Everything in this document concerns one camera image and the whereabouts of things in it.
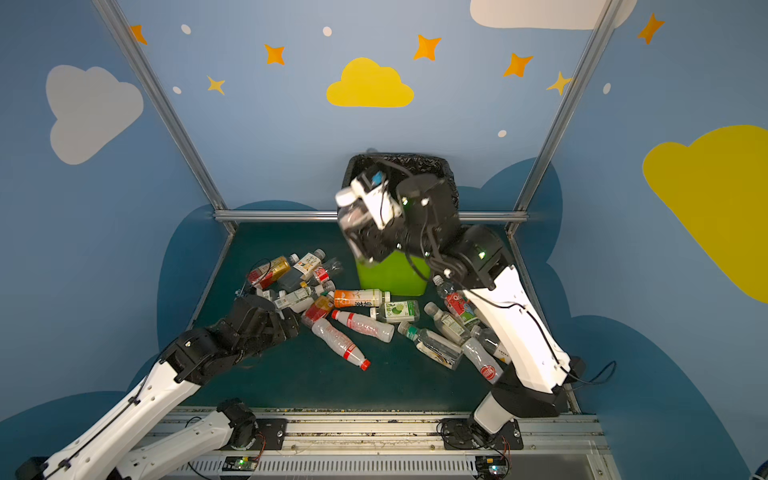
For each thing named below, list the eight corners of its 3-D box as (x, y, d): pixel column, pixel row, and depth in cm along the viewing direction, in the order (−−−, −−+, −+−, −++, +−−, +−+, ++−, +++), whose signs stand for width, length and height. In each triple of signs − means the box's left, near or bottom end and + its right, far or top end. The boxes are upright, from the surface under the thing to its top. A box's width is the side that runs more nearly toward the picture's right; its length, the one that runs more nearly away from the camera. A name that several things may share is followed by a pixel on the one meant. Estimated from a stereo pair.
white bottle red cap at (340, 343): (309, 331, 92) (307, 326, 90) (321, 319, 95) (320, 315, 92) (362, 375, 84) (361, 372, 81) (373, 361, 86) (373, 357, 84)
